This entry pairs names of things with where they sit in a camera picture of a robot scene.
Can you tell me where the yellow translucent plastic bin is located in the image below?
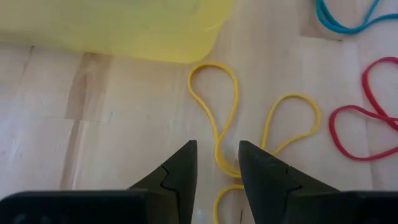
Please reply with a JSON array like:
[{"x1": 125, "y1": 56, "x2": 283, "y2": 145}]
[{"x1": 0, "y1": 0, "x2": 234, "y2": 65}]

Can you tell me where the long yellow rubber band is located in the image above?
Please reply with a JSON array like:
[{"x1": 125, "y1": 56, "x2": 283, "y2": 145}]
[{"x1": 187, "y1": 62, "x2": 322, "y2": 224}]

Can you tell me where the teal rubber band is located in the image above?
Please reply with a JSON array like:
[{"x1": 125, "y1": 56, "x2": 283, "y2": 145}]
[{"x1": 315, "y1": 0, "x2": 398, "y2": 35}]

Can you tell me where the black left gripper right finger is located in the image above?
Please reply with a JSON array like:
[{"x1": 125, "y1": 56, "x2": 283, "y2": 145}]
[{"x1": 238, "y1": 139, "x2": 340, "y2": 224}]

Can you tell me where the large red rubber band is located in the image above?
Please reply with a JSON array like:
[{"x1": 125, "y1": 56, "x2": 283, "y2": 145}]
[{"x1": 328, "y1": 56, "x2": 398, "y2": 162}]

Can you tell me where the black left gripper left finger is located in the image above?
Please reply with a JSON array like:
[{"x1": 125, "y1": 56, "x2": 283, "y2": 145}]
[{"x1": 129, "y1": 139, "x2": 198, "y2": 224}]

